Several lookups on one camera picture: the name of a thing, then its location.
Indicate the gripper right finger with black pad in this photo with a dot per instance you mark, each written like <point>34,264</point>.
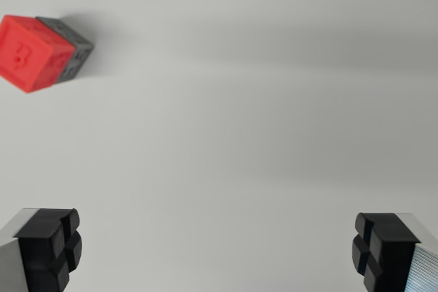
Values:
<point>393,254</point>

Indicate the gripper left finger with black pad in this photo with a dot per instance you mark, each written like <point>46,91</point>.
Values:
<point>41,251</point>

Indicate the red cube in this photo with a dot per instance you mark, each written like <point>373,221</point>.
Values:
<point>31,54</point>

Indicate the grey cube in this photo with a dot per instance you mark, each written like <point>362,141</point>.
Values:
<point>73,49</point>

